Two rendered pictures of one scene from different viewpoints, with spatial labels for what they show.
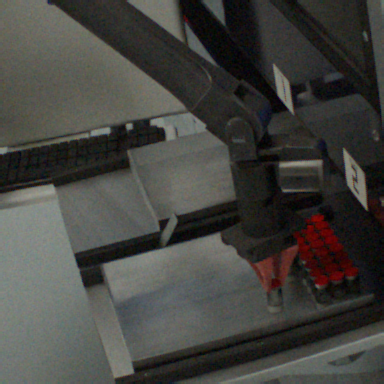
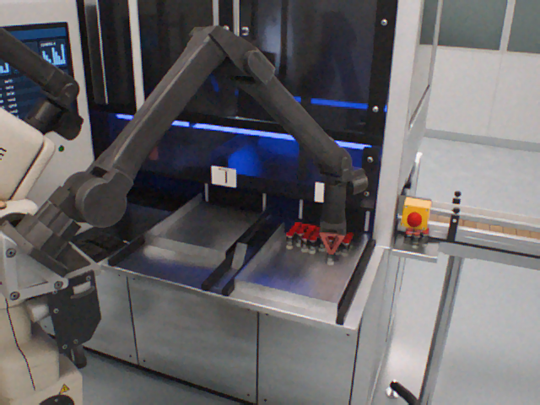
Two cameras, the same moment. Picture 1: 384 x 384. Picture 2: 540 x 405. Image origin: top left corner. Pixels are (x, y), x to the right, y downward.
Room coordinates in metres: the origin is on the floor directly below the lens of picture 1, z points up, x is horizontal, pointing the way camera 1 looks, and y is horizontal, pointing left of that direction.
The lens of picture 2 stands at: (0.93, 0.98, 1.56)
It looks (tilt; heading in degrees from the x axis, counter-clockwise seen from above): 24 degrees down; 299
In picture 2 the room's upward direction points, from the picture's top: 1 degrees clockwise
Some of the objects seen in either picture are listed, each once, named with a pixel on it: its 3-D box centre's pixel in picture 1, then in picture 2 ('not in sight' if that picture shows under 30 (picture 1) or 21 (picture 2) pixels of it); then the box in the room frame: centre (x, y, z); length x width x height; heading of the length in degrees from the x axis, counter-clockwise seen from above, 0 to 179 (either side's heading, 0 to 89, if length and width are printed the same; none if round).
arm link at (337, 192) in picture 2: (258, 174); (336, 190); (1.34, -0.09, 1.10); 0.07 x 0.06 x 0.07; 71
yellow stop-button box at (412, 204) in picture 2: not in sight; (416, 213); (1.17, -0.30, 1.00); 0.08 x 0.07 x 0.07; 98
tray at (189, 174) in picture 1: (242, 166); (211, 223); (1.74, -0.10, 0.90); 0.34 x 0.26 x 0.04; 98
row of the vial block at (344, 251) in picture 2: (306, 264); (318, 242); (1.40, -0.15, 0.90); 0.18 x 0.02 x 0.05; 8
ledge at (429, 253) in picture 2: not in sight; (417, 245); (1.16, -0.34, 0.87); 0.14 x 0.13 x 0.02; 98
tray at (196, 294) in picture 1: (233, 289); (306, 262); (1.39, -0.04, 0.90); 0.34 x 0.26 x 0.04; 98
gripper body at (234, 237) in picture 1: (261, 214); (333, 212); (1.34, -0.09, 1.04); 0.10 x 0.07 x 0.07; 113
